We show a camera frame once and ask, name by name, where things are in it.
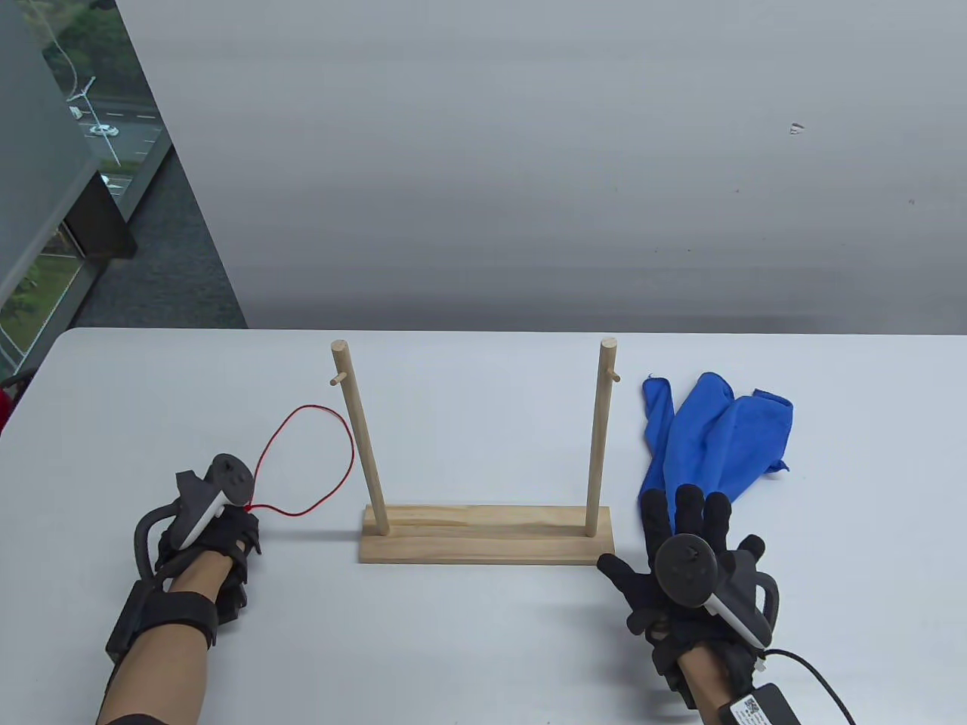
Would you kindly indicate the frosted glass panel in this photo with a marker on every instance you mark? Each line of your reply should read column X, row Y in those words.
column 30, row 151

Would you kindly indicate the person's left hand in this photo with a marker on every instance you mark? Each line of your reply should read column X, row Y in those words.
column 227, row 532

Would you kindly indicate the red chair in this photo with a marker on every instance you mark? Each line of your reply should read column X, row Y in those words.
column 4, row 411

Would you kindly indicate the glass window with street view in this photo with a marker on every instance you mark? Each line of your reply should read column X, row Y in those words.
column 113, row 121

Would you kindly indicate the dark grey window pillar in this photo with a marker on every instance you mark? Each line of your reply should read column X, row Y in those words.
column 98, row 219

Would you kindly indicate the wooden rack with posts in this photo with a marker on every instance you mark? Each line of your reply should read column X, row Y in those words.
column 483, row 547

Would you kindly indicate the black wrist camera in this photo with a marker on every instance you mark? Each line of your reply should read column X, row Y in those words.
column 234, row 596
column 672, row 672

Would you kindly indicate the dark grey right controller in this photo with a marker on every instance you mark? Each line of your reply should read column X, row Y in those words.
column 684, row 566

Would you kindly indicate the person's left forearm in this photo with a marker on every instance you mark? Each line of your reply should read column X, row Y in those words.
column 159, row 672

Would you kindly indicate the dark grey left controller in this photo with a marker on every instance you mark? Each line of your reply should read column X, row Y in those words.
column 227, row 479

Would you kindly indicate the blue towel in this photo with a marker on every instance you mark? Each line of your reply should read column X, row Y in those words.
column 718, row 438

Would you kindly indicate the dark grey controller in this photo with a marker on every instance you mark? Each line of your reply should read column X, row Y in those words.
column 684, row 566
column 227, row 479

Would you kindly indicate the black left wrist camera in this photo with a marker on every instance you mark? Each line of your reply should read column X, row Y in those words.
column 234, row 596

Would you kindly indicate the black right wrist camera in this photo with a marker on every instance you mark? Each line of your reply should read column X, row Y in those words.
column 672, row 672

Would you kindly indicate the person's right hand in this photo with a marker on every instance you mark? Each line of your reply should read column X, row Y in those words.
column 689, row 513

